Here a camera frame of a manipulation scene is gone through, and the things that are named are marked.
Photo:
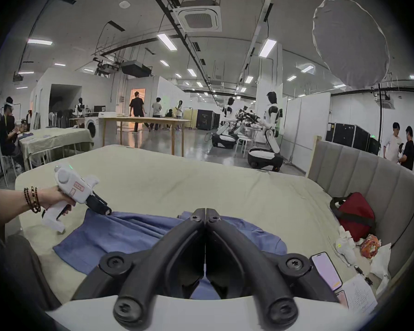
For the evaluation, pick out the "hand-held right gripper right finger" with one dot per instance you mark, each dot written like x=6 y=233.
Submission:
x=258 y=264

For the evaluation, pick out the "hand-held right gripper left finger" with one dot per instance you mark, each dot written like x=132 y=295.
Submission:
x=148 y=264

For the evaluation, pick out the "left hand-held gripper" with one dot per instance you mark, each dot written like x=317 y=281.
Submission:
x=74 y=183

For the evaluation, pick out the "blue shirt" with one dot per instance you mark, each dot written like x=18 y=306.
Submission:
x=124 y=236

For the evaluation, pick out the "person's left forearm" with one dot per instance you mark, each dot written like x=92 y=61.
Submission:
x=7 y=203

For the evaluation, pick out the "person's left hand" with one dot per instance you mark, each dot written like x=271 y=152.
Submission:
x=51 y=198

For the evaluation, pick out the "table with beige cloth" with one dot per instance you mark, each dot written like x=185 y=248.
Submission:
x=51 y=138

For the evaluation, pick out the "white washing machine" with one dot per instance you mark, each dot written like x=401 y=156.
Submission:
x=92 y=125

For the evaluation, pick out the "phone with pale pink screen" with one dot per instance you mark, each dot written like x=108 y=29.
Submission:
x=327 y=270

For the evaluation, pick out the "crumpled white tissue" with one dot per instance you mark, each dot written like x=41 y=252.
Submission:
x=345 y=248

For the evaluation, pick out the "bed with beige sheet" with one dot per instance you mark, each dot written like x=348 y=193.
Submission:
x=179 y=181

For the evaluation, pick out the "phone with pink case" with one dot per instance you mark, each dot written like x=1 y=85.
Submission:
x=342 y=298

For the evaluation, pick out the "long wooden table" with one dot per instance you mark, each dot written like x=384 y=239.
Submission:
x=141 y=118

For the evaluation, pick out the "white paper sheet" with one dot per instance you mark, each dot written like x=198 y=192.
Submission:
x=360 y=295

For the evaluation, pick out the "person's legs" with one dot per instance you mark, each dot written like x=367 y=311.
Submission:
x=17 y=274

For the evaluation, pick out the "red bag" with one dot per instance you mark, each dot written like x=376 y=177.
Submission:
x=357 y=216

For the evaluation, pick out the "orange snack packet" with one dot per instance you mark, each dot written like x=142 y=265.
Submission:
x=370 y=247

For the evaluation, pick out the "white stool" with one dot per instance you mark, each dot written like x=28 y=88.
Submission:
x=243 y=143

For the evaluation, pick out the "white plastic bag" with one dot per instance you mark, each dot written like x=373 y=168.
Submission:
x=381 y=262

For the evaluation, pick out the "white humanoid robot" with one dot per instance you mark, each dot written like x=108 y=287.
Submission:
x=271 y=129
x=226 y=126

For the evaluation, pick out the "grey padded headboard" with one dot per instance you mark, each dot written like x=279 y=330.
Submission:
x=362 y=171

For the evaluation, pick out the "black cabinet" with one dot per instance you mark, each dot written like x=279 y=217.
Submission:
x=207 y=119

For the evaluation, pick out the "stack of black cases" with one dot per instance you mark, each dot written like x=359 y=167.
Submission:
x=352 y=136

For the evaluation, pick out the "round grey softbox lamp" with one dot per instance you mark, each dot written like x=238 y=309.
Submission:
x=352 y=43

